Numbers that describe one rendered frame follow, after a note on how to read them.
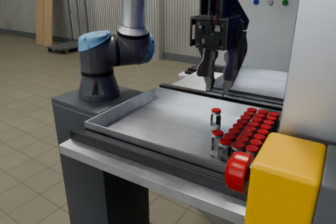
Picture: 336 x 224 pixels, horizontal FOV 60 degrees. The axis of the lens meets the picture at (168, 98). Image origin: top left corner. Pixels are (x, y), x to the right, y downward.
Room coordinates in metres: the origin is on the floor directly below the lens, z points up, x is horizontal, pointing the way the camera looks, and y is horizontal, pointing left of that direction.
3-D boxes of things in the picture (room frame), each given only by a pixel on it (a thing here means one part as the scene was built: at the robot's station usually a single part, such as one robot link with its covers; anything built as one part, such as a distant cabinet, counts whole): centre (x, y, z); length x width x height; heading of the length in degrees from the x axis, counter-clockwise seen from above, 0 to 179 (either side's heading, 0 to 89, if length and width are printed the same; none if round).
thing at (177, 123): (0.56, -0.04, 0.90); 0.34 x 0.26 x 0.04; 59
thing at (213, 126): (0.56, -0.10, 0.90); 0.02 x 0.02 x 0.04
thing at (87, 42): (1.03, 0.25, 0.96); 0.13 x 0.12 x 0.14; 113
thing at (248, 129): (0.49, -0.16, 0.90); 0.18 x 0.02 x 0.05; 149
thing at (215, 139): (0.46, -0.09, 0.90); 0.02 x 0.02 x 0.05
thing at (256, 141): (0.48, -0.18, 0.90); 0.18 x 0.02 x 0.05; 149
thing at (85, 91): (1.03, 0.26, 0.84); 0.15 x 0.15 x 0.10
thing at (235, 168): (0.25, -0.08, 0.99); 0.04 x 0.04 x 0.04; 59
